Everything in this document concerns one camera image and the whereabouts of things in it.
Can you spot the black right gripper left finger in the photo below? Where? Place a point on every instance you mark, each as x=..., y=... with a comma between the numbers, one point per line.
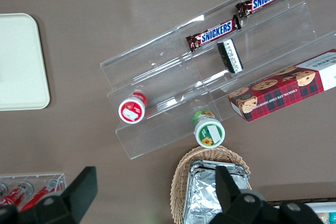
x=76, y=195

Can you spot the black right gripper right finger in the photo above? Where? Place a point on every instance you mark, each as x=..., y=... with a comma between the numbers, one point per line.
x=231, y=200

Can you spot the light wicker basket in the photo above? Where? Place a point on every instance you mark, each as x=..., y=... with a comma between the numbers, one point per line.
x=181, y=176

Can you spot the cream plastic tray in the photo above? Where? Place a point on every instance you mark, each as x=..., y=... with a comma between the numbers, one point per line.
x=21, y=64

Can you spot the clear acrylic bottle rack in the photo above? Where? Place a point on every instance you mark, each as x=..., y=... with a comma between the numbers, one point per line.
x=60, y=178

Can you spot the stacked aluminium foil trays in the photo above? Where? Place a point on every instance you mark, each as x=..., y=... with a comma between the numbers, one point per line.
x=202, y=195

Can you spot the green lidded snack cup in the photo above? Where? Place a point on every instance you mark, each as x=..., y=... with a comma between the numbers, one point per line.
x=210, y=133

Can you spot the white rectangular snack bin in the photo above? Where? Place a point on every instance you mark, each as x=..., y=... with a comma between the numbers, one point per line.
x=323, y=206

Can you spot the beige rice cracker bag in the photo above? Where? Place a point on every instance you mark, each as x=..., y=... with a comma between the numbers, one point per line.
x=325, y=218

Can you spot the red lidded snack cup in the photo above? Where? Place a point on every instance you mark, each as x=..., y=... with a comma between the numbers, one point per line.
x=131, y=110

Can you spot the teal snack pack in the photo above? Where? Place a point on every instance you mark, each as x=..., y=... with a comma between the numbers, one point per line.
x=333, y=218

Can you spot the red tartan cookie box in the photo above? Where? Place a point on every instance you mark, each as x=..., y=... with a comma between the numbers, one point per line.
x=275, y=95

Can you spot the small black snack box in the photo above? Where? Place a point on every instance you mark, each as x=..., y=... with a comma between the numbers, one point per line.
x=231, y=56

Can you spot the clear acrylic tiered shelf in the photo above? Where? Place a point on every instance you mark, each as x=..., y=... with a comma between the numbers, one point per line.
x=162, y=58

